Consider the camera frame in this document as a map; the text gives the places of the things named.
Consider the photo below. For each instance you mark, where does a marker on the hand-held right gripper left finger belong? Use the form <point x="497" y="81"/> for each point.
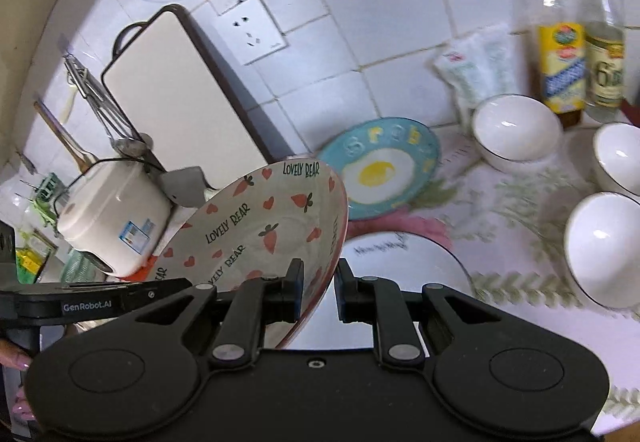
<point x="295" y="289"/>

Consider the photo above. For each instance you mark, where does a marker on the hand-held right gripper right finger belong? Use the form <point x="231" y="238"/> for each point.
<point x="345" y="294"/>

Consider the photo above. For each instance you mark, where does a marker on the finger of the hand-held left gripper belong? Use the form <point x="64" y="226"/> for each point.
<point x="155" y="293"/>

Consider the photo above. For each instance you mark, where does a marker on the strawberry print bowl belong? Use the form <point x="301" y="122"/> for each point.
<point x="260" y="222"/>

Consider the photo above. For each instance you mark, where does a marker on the blue fried egg plate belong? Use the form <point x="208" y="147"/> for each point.
<point x="380" y="172"/>

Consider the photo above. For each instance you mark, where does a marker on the white bowl with black rim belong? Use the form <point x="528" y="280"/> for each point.
<point x="605" y="247"/>
<point x="620" y="157"/>
<point x="515" y="127"/>

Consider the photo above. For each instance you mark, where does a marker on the person's left hand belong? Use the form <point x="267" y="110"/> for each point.
<point x="15" y="354"/>

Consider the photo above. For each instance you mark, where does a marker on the white plate with black rim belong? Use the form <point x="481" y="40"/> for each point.
<point x="400" y="257"/>

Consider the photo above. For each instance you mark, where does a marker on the white rice cooker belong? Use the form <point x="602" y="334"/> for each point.
<point x="115" y="214"/>

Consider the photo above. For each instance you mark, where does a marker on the grey plastic scoop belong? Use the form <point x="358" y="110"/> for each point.
<point x="182" y="184"/>

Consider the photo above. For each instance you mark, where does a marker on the floral tablecloth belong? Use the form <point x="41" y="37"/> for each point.
<point x="500" y="202"/>

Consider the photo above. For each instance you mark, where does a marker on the cream cutting board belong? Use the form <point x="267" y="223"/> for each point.
<point x="185" y="92"/>

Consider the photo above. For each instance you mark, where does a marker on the hanging metal utensils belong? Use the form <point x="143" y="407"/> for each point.
<point x="97" y="97"/>

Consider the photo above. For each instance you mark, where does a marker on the white plastic seasoning packet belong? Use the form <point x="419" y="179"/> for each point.
<point x="502" y="57"/>
<point x="462" y="72"/>

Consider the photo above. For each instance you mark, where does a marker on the yellow label cooking wine bottle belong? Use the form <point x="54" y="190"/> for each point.
<point x="560" y="67"/>

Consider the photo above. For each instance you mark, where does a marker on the clear vinegar bottle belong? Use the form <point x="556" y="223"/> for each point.
<point x="605" y="72"/>

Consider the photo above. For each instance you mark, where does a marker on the white wall socket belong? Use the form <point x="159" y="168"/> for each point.
<point x="250" y="32"/>

